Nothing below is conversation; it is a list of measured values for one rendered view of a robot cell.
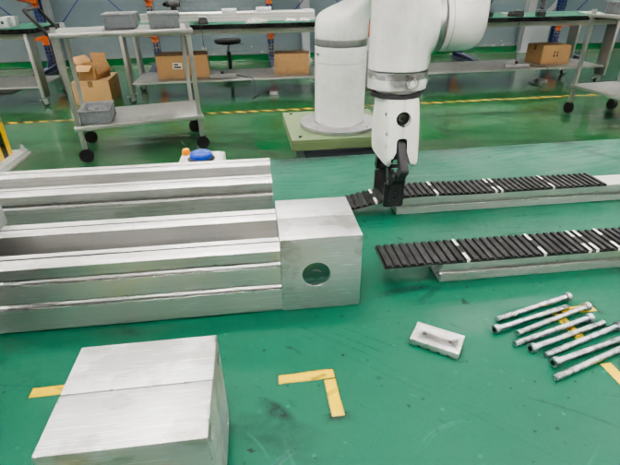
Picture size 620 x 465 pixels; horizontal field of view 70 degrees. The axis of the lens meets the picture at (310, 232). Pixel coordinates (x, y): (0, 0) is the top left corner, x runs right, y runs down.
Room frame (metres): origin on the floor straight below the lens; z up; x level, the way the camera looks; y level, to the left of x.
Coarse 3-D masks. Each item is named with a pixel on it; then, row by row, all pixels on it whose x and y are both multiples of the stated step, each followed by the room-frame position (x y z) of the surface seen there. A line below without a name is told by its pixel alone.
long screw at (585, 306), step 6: (582, 306) 0.39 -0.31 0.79; (588, 306) 0.39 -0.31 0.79; (564, 312) 0.38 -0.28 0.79; (570, 312) 0.38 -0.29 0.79; (576, 312) 0.38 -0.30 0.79; (552, 318) 0.37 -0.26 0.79; (558, 318) 0.37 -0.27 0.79; (534, 324) 0.36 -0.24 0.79; (540, 324) 0.36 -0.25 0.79; (546, 324) 0.37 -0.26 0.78; (516, 330) 0.36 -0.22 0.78; (522, 330) 0.35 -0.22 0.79; (528, 330) 0.36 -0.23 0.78
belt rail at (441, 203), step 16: (608, 176) 0.72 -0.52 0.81; (512, 192) 0.66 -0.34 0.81; (528, 192) 0.67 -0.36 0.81; (544, 192) 0.67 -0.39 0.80; (560, 192) 0.67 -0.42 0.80; (576, 192) 0.68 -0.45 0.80; (592, 192) 0.69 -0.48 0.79; (608, 192) 0.69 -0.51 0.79; (400, 208) 0.64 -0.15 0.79; (416, 208) 0.65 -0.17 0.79; (432, 208) 0.65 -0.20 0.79; (448, 208) 0.65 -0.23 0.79; (464, 208) 0.65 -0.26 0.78; (480, 208) 0.66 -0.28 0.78
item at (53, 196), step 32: (256, 160) 0.68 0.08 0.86; (0, 192) 0.56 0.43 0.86; (32, 192) 0.56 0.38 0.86; (64, 192) 0.56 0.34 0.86; (96, 192) 0.56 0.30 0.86; (128, 192) 0.57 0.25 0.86; (160, 192) 0.57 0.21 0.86; (192, 192) 0.58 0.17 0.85; (224, 192) 0.58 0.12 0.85; (256, 192) 0.60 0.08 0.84
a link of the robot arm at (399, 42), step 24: (384, 0) 0.63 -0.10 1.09; (408, 0) 0.62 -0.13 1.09; (432, 0) 0.63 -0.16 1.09; (384, 24) 0.63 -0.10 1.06; (408, 24) 0.62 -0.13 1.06; (432, 24) 0.62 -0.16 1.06; (384, 48) 0.63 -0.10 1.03; (408, 48) 0.62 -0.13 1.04; (432, 48) 0.64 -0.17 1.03; (384, 72) 0.63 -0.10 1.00; (408, 72) 0.62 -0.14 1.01
